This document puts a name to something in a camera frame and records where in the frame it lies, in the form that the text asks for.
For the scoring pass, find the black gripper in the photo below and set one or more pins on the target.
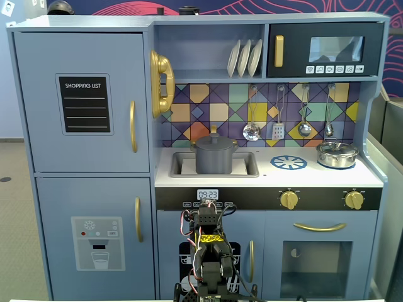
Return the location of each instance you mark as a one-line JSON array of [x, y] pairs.
[[206, 206]]

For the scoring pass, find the gray pot lid with knob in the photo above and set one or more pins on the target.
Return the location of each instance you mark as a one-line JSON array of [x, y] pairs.
[[214, 143]]

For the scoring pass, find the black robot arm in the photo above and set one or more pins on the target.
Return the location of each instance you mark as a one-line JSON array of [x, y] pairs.
[[211, 270]]

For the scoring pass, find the stainless steel pot with lid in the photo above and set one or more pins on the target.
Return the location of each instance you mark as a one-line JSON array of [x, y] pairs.
[[337, 157]]

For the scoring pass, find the yellow logo tag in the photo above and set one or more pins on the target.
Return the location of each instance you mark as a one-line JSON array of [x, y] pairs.
[[211, 238]]

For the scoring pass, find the black dishwasher sticker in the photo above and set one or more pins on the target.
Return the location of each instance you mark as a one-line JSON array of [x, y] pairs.
[[184, 251]]

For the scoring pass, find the gray toy sink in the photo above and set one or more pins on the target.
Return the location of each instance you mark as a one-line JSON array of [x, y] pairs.
[[185, 175]]

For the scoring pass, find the gray plastic pot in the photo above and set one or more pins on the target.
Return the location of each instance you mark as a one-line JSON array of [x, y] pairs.
[[214, 160]]

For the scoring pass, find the gold stove knob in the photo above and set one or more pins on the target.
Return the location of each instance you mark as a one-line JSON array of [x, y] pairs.
[[289, 199], [354, 200]]

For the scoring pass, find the gold toy faucet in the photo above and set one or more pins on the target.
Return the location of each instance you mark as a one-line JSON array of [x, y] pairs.
[[213, 129]]

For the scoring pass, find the blue burner print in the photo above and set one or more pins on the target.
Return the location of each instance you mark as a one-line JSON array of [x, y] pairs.
[[280, 160]]

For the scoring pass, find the metal skimmer spoon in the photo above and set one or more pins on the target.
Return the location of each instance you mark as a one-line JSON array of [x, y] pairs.
[[252, 131]]

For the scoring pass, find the metal slotted spatula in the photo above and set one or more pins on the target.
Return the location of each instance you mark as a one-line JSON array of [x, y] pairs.
[[278, 132]]

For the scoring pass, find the blue wooden toy kitchen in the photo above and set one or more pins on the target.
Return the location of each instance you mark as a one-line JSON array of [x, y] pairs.
[[94, 157]]

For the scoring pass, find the metal ladle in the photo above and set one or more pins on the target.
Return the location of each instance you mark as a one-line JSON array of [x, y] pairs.
[[304, 129]]

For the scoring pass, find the small metal spoon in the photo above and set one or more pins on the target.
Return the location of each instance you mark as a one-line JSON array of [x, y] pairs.
[[329, 129]]

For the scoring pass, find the black shopping list board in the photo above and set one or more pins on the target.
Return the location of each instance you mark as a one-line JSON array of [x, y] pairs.
[[85, 126]]

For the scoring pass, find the gold toy telephone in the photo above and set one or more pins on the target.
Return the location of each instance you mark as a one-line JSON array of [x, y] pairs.
[[162, 66]]

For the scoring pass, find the white toy plate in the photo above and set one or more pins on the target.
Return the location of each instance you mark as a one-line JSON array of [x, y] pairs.
[[255, 56], [233, 59], [244, 58]]

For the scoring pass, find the black toy microwave door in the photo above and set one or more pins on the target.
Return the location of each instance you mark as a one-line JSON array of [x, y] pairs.
[[296, 31]]

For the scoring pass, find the black round object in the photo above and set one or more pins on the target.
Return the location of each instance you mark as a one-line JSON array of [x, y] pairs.
[[189, 10]]

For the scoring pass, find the black helmet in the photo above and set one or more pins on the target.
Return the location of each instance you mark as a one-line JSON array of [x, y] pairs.
[[60, 7]]

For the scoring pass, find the small wrist camera board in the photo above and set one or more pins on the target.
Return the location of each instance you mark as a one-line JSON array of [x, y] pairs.
[[207, 203]]

